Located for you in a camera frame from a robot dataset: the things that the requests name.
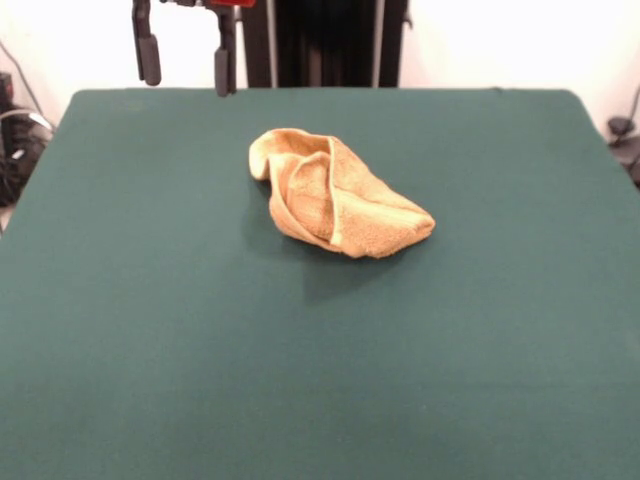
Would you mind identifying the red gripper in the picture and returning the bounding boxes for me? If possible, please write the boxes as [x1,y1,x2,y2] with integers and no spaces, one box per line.
[130,0,257,98]

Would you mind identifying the tan terry towel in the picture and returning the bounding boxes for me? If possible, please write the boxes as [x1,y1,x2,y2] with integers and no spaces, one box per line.
[248,127,437,260]

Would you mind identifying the dark green table cloth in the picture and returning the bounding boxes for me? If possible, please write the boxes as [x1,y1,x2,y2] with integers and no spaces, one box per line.
[0,87,640,480]

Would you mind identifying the black cable bundle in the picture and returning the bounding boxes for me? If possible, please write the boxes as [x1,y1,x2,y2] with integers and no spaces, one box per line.
[612,135,640,189]

